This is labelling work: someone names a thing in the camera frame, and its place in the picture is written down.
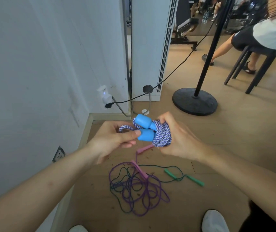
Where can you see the grey wall socket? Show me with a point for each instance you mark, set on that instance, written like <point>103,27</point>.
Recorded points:
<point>59,154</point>

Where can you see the person's white shoe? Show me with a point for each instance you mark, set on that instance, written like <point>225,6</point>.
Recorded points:
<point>215,222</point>
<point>78,229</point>

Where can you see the white plastic clip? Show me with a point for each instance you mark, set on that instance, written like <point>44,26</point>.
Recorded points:
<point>145,111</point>

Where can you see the black weight bench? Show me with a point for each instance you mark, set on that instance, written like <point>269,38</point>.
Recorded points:
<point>185,27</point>

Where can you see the person's left hand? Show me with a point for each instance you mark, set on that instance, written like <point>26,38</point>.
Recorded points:
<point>106,140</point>

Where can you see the black gym equipment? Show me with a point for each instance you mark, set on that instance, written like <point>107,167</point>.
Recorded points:
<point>246,12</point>

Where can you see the clear water bottle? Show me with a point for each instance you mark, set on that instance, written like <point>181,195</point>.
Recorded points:
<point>205,17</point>

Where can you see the person's right forearm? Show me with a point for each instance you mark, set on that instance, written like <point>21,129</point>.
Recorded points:
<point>251,181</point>

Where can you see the person's white left shoe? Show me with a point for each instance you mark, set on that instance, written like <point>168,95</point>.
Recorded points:
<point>78,229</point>

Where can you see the black stool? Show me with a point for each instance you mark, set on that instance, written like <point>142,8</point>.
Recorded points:
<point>261,60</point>

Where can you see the black stand with round base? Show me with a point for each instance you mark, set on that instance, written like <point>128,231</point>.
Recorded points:
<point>195,101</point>

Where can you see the person's left thumb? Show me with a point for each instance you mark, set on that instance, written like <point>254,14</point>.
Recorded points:
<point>131,134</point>

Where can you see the person's right thumb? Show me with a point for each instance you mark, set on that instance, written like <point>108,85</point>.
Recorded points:
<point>165,116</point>

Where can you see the white plug adapter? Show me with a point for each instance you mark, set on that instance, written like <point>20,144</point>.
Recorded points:
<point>105,95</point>

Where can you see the person's white right shoe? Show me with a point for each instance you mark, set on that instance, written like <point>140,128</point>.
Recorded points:
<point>215,222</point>

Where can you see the person's left forearm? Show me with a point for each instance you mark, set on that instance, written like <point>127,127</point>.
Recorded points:
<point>39,186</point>

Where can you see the person's black trousers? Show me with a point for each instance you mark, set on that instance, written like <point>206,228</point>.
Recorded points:
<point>258,219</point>

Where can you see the white standing air conditioner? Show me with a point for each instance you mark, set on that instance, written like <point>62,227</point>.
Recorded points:
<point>150,45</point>

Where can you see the black round cap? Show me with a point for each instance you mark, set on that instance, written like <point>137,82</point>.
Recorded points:
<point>147,89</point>

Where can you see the person's right hand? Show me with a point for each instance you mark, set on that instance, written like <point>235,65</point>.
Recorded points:
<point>183,142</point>

